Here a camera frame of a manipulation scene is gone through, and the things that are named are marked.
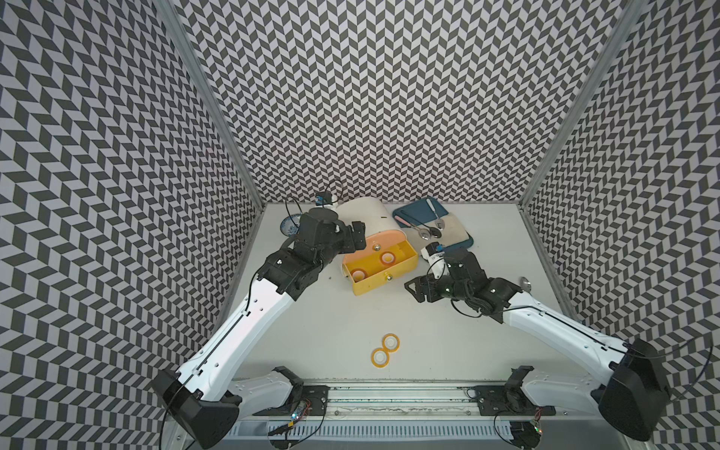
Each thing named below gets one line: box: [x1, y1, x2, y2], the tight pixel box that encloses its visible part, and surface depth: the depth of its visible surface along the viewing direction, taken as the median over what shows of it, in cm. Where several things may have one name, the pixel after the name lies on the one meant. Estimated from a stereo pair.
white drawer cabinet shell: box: [335, 195, 407, 237], surface depth 87 cm
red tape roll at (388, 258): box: [379, 251, 397, 266], surface depth 91 cm
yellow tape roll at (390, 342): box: [381, 332, 401, 353], surface depth 84 cm
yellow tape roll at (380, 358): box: [370, 347, 390, 370], surface depth 82 cm
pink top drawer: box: [348, 229, 407, 259], surface depth 82 cm
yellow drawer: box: [342, 239, 420, 296], surface depth 84 cm
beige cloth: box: [400, 213, 470, 257], surface depth 110 cm
